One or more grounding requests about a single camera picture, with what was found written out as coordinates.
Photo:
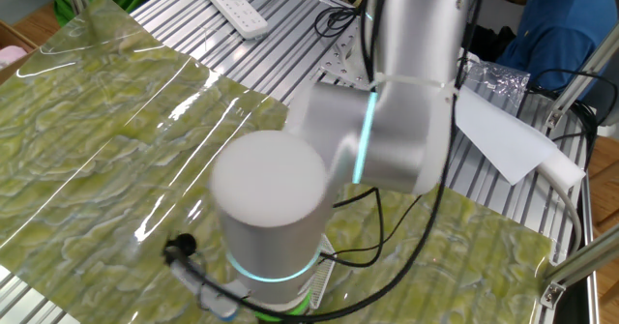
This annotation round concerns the brown cardboard box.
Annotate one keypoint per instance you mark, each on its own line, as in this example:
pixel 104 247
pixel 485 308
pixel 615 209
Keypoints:
pixel 14 36

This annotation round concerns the green marble pattern mat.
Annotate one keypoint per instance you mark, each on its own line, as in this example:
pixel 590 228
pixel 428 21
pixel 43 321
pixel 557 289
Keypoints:
pixel 97 145

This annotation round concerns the white power strip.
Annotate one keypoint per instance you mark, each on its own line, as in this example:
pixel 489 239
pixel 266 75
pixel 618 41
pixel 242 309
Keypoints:
pixel 234 7

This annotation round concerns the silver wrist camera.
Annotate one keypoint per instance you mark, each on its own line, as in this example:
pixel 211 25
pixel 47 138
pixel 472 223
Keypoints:
pixel 213 297

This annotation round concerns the white paper sheet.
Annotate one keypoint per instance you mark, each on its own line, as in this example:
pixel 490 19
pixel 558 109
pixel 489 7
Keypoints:
pixel 503 135

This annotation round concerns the white foam block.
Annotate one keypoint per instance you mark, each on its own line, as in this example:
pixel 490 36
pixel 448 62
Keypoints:
pixel 566 169

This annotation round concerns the pink soft item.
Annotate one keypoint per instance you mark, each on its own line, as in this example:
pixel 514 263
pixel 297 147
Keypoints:
pixel 9 55

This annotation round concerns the person in blue shirt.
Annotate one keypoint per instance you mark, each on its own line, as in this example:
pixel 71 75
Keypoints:
pixel 556 19

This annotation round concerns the clear plastic bag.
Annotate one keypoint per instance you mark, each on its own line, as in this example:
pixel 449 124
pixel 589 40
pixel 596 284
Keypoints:
pixel 503 79

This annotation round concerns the white mesh miniature goal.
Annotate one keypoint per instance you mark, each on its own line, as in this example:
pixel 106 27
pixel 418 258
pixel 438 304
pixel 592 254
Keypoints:
pixel 323 271

